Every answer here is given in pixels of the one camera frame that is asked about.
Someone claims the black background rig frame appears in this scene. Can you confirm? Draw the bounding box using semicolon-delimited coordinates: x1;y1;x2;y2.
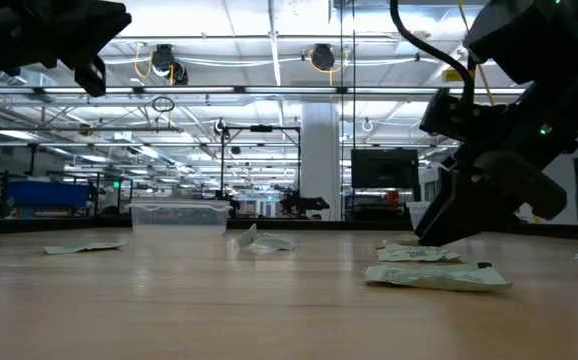
218;123;303;204

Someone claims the black monitor screen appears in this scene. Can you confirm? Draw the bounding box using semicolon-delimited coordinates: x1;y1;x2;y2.
350;147;421;191

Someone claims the black aluminium table frame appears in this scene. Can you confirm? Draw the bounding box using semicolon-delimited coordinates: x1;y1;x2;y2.
0;217;578;242

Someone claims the white building pillar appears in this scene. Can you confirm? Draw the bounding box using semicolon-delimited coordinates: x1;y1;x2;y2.
300;102;343;222

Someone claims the black ceiling cable reel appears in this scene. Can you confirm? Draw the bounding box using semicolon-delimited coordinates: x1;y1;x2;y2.
149;43;190;87
307;43;338;72

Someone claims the clear rectangular plastic bin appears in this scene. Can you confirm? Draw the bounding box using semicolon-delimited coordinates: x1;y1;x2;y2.
128;199;232;236

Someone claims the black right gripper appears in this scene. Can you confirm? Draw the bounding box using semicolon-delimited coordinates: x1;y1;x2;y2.
413;97;578;248

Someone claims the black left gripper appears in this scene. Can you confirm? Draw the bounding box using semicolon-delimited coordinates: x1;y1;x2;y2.
0;0;133;98

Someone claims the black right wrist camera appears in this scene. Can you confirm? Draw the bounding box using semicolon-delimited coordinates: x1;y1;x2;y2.
418;87;496;146

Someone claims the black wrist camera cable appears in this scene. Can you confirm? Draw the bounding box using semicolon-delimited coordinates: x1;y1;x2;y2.
388;0;475;104

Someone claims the thin black vertical pole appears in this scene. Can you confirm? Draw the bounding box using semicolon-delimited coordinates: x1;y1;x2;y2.
338;0;357;222

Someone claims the yellow hanging cord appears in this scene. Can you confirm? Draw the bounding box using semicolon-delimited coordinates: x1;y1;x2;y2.
456;0;496;107

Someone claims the black hanging cable loop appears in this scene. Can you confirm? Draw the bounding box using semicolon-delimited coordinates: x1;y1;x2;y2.
150;95;177;114

